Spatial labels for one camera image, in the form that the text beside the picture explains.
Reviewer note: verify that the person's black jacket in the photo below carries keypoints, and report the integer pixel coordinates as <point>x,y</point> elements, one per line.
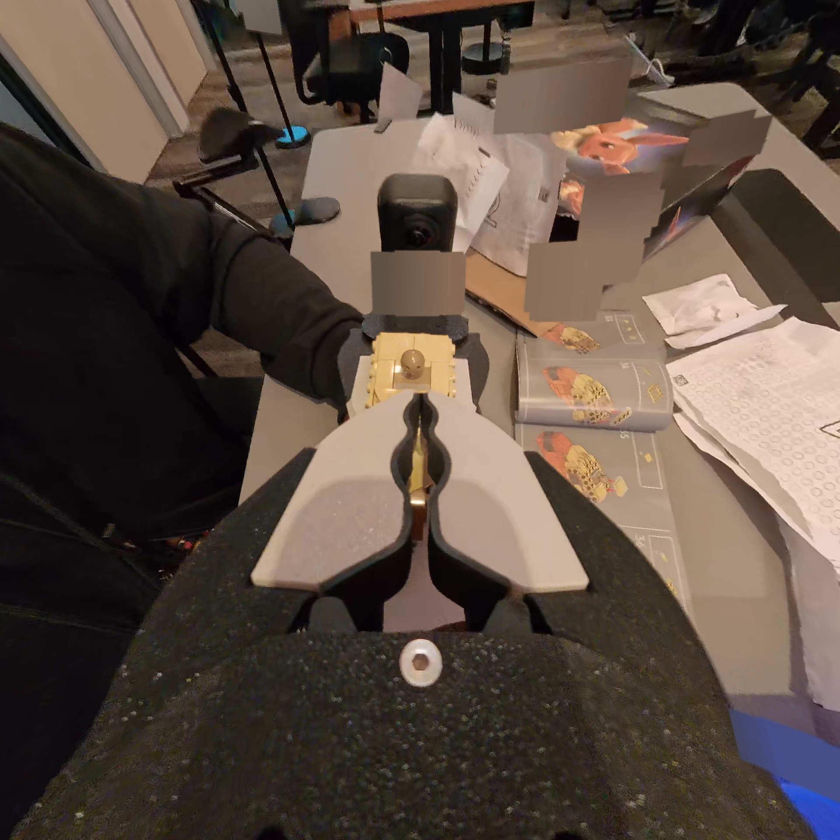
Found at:
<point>92,394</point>

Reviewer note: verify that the tan brick model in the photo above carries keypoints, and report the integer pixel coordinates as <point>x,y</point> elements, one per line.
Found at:
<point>410,368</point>

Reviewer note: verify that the person's left forearm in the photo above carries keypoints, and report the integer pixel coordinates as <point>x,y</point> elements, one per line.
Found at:
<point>282,309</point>

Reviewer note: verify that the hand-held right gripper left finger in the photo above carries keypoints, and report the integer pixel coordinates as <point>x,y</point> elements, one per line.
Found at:
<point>335,519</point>

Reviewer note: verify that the blue plastic bin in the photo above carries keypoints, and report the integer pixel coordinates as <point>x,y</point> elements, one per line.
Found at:
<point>794,775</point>

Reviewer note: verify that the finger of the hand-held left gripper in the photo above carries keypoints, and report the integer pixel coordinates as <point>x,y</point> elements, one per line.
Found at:
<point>360,383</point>
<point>467,378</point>

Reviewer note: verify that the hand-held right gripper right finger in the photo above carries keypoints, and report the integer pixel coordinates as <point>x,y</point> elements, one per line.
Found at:
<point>512,519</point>

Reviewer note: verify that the flattened white paper bags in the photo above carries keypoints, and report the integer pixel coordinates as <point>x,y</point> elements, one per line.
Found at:
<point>709,309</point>

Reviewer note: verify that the grey instruction booklet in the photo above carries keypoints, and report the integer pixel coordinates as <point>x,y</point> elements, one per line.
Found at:
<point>597,420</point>

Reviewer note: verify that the black floor stand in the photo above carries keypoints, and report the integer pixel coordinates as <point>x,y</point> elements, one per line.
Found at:
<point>295,197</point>

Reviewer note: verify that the black office chair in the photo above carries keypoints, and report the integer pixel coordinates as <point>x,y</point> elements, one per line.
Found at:
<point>236,138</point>
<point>348,59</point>

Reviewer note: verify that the grey desk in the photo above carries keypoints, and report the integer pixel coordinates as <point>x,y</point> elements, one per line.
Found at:
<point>315,433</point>

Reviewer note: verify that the dark printed kit box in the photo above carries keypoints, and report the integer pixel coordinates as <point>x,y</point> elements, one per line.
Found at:
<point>643,158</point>

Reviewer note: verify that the white dotted paper sheet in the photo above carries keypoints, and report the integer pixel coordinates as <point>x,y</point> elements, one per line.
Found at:
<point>768,420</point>

